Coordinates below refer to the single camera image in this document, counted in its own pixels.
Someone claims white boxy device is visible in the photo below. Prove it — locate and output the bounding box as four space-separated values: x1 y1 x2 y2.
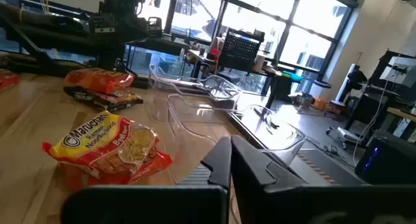
379 56 416 88

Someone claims black hazard striped floor mat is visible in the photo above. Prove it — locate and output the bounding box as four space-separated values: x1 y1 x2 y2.
287 147 367 186

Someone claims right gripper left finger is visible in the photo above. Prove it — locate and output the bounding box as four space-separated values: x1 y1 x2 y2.
60 135 232 224

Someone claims large window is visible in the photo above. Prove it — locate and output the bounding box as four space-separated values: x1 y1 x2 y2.
0 0 361 98

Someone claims black Maruchan fire noodle pack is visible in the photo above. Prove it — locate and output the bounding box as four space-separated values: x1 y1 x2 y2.
63 86 144 112

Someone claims gray desk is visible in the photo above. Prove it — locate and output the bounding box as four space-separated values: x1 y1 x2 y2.
125 37 192 76

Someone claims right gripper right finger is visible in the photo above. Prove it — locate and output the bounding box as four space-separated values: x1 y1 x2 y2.
230 134 416 224

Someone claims black workstation rack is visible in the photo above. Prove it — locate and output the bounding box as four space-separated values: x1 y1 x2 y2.
344 50 416 143

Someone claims Maruchan beef ramen pack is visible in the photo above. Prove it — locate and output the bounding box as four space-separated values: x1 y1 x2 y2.
41 110 162 179

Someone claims black pegboard crate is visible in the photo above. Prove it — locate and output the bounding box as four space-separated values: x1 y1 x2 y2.
218 27 266 72

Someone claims orange box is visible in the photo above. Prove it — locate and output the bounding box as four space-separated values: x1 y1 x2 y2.
312 97 329 111

